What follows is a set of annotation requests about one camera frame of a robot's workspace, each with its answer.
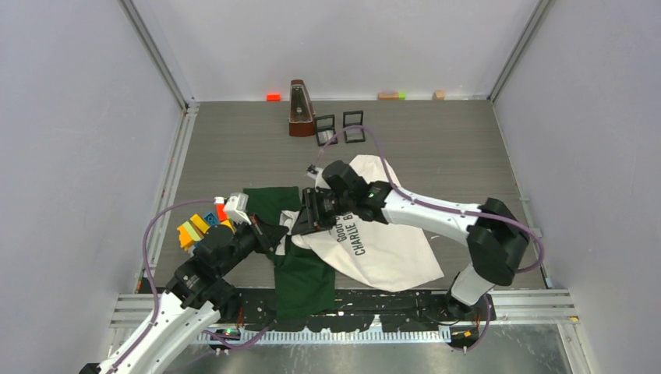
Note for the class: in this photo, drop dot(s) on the tan and green block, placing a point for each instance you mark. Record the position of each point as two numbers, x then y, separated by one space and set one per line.
391 95

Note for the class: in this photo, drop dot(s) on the brown wooden metronome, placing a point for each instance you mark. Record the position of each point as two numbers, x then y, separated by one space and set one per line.
301 113

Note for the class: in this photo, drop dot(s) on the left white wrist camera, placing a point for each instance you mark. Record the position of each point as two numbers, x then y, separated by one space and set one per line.
234 207

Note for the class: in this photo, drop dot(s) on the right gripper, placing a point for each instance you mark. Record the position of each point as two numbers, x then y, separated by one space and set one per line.
314 211

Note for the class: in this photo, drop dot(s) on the red wooden block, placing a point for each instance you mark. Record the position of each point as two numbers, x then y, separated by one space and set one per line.
221 211

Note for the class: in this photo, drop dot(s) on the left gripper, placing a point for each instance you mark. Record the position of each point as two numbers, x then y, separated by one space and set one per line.
260 232

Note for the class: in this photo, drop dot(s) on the black box with blue brooch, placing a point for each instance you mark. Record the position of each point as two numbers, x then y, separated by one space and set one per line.
325 130

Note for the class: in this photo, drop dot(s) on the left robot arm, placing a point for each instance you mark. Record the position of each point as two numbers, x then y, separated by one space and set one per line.
196 297

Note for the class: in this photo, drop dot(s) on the green and white t-shirt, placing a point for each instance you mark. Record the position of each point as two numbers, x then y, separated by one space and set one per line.
387 257

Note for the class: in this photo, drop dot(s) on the pile of colourful toy bricks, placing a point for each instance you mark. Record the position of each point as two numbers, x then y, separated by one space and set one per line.
191 232

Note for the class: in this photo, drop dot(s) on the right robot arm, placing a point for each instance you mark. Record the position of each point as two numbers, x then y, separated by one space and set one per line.
496 241

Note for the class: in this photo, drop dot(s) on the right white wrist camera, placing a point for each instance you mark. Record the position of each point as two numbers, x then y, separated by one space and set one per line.
316 174

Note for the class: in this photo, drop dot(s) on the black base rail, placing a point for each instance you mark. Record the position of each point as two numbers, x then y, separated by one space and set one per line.
355 310

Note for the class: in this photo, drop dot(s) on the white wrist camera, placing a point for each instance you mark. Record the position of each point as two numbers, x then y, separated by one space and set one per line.
234 207
316 174

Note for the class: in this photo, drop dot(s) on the black box with gold brooch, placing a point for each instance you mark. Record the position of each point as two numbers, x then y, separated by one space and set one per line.
352 124

